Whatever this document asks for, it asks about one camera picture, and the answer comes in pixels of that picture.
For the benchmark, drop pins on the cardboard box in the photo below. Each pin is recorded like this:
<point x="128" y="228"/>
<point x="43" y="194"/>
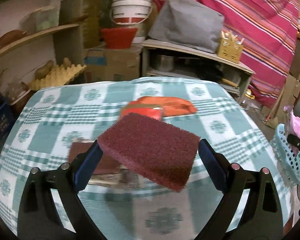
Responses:
<point x="112" y="64"/>

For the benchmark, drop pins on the dark blue plastic crate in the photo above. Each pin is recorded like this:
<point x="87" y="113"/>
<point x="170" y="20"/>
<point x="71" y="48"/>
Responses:
<point x="7" y="120"/>

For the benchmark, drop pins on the maroon scouring pad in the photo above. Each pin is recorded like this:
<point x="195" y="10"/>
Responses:
<point x="103" y="163"/>
<point x="158" y="151"/>

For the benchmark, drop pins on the small red basket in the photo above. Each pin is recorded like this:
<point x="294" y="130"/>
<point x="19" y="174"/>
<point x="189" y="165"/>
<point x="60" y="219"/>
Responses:
<point x="16" y="91"/>

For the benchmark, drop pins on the yellow utensil basket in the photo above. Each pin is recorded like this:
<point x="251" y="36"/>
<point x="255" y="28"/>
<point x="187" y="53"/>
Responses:
<point x="230" y="47"/>

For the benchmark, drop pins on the wooden wall shelf unit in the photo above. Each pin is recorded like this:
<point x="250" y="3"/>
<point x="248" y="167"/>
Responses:
<point x="21" y="54"/>

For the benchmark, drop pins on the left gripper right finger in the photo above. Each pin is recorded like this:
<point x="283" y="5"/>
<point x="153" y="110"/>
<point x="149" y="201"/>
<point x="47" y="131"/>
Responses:
<point x="262" y="214"/>

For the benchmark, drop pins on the striped magenta curtain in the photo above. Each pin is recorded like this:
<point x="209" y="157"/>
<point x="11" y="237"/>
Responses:
<point x="268" y="29"/>

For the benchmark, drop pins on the green checkered tablecloth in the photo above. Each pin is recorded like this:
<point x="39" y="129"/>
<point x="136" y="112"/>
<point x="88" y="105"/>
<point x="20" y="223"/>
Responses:
<point x="54" y="117"/>

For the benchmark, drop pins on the red plastic basket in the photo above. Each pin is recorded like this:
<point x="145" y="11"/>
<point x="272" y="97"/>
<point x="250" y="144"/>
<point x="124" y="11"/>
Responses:
<point x="118" y="38"/>

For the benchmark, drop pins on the clear plastic container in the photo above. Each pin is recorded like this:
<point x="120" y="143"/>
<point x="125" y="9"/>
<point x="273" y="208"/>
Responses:
<point x="42" y="18"/>

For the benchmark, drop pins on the pink plastic wrapper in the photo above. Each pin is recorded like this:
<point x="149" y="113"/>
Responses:
<point x="292" y="122"/>

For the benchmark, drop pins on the low wooden cabinet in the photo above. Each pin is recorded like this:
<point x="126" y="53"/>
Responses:
<point x="171" y="60"/>

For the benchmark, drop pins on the orange plastic wrapper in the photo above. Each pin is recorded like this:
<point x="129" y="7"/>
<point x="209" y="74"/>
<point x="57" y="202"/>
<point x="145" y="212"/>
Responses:
<point x="158" y="107"/>

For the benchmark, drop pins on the broom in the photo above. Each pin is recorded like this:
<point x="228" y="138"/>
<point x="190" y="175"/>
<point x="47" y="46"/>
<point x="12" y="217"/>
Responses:
<point x="271" y="119"/>

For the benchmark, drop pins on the yellow egg tray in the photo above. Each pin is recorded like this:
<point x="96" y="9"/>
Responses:
<point x="58" y="76"/>

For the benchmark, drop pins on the yellow-capped oil bottle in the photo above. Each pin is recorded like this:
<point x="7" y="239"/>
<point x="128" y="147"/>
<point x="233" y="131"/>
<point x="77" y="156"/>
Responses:
<point x="249" y="94"/>

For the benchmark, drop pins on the light blue plastic basket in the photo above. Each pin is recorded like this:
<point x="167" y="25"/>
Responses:
<point x="288" y="159"/>

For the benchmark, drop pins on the printed paper packet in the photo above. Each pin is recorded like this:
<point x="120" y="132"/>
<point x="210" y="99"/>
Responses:
<point x="124" y="179"/>

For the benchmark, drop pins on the grey fabric cover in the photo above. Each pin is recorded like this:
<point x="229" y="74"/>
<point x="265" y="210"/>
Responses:
<point x="188" y="23"/>

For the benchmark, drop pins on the white plastic bucket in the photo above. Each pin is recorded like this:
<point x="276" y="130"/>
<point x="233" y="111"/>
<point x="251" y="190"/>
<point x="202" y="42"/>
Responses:
<point x="130" y="12"/>

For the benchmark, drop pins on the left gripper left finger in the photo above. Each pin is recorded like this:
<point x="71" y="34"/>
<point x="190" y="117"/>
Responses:
<point x="38" y="217"/>

